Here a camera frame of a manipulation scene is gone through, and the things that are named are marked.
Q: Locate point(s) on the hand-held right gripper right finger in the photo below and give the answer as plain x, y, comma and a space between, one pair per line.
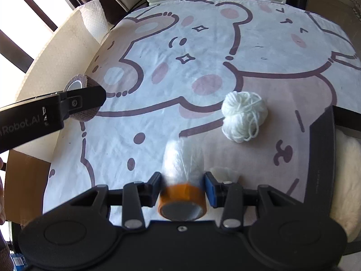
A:
210, 189

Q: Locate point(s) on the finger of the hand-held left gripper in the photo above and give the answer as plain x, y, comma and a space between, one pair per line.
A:
90, 96

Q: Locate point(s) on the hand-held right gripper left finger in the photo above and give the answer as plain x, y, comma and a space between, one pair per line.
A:
156, 187

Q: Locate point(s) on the brown bandage roll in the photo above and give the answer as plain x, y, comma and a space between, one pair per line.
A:
74, 84

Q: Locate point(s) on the plastic film roll orange tape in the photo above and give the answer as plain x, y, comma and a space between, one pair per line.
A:
183, 175

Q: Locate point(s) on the white yarn ball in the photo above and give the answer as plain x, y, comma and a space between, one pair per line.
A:
244, 115

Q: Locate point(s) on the black cardboard box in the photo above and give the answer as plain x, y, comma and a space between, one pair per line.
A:
321, 146

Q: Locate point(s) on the cream plush toy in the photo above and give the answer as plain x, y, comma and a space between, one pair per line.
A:
348, 175

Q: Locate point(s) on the person's left hand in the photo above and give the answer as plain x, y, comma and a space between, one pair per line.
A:
2, 203

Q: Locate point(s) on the cream honeycomb paper sheet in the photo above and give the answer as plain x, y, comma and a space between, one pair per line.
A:
56, 50

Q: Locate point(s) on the white paper towel roll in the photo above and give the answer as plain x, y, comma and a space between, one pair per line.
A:
93, 17

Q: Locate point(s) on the bear printed bed sheet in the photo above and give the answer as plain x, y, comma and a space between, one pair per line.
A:
197, 62

